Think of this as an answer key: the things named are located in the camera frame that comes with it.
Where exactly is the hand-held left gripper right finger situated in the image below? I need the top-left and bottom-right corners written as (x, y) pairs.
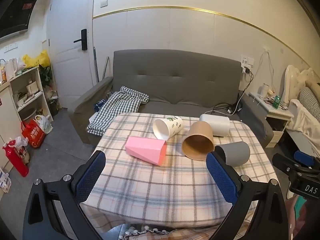
top-left (205, 145), bottom-right (297, 240)

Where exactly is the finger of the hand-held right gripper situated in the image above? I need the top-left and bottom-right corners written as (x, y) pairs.
top-left (294, 150), bottom-right (320, 168)
top-left (272, 153), bottom-right (302, 178)

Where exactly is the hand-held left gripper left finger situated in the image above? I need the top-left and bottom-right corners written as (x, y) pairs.
top-left (23, 150), bottom-right (107, 240)

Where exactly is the person's right forearm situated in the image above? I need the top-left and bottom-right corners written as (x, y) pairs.
top-left (286, 194), bottom-right (320, 240)

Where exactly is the grey cup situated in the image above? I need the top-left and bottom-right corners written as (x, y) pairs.
top-left (214, 141), bottom-right (251, 167)

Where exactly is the brown paper cup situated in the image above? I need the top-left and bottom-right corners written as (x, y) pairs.
top-left (182, 121), bottom-right (215, 161)

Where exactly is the plain white cup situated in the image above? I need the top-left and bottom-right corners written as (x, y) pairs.
top-left (199, 114), bottom-right (230, 137)

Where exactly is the pink faceted cup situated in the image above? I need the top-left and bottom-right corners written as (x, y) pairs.
top-left (125, 136), bottom-right (167, 167)

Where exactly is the white cup with green print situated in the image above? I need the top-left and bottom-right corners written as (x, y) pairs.
top-left (153, 116), bottom-right (184, 141)

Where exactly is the white bed sheet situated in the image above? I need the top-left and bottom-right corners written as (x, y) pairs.
top-left (286, 99), bottom-right (320, 155)

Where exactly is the white nightstand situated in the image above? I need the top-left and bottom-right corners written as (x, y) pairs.
top-left (249, 91), bottom-right (294, 148)

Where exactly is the striped pillow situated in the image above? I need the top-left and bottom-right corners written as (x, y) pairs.
top-left (299, 86), bottom-right (320, 115)

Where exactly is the plaid tablecloth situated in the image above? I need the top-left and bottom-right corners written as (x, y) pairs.
top-left (79, 112), bottom-right (278, 233)

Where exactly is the white plastic bag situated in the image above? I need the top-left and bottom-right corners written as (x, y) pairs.
top-left (35, 115), bottom-right (53, 134)

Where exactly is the red gift bag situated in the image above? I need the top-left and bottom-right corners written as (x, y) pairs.
top-left (21, 119), bottom-right (46, 149)

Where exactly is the blue can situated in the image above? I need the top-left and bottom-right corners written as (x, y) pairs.
top-left (94, 99), bottom-right (107, 112)

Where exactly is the red bottle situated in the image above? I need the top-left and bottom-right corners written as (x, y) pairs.
top-left (2, 141), bottom-right (30, 178)

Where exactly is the cream bed headboard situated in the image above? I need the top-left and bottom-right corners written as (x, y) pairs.
top-left (284, 65), bottom-right (320, 105)

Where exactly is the green checked cloth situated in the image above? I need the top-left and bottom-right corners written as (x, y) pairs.
top-left (87, 86), bottom-right (150, 137)

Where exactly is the fringed plaid cloth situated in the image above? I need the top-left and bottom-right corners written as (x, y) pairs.
top-left (117, 224), bottom-right (253, 240)

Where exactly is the white shelf unit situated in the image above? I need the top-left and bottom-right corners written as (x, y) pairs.
top-left (9, 66), bottom-right (53, 130)

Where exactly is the white door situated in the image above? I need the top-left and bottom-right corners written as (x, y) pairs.
top-left (46, 0), bottom-right (97, 108)

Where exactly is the grey sofa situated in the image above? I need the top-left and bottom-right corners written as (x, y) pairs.
top-left (68, 49), bottom-right (274, 148)

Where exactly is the green plant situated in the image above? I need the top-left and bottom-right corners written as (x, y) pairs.
top-left (39, 65), bottom-right (53, 88)

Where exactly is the metal stick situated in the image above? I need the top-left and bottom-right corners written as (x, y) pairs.
top-left (102, 56), bottom-right (110, 79)

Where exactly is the green mop stick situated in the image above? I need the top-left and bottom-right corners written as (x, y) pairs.
top-left (93, 46), bottom-right (100, 83)

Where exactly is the yellow plastic bag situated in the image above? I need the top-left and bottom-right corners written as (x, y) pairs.
top-left (22, 50), bottom-right (50, 68)

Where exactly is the white kettle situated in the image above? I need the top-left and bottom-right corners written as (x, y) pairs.
top-left (5, 57), bottom-right (18, 80)

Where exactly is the black range hood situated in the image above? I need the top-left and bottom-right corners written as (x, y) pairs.
top-left (0, 0), bottom-right (40, 39)

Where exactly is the black cable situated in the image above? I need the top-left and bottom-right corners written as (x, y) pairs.
top-left (212, 71), bottom-right (254, 114)

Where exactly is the white cable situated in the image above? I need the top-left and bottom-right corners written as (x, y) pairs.
top-left (257, 50), bottom-right (275, 92)

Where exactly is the white wall outlet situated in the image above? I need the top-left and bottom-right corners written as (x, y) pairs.
top-left (240, 54), bottom-right (255, 67)

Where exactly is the black door lock handle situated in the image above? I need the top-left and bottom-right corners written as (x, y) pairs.
top-left (73, 29), bottom-right (88, 51)

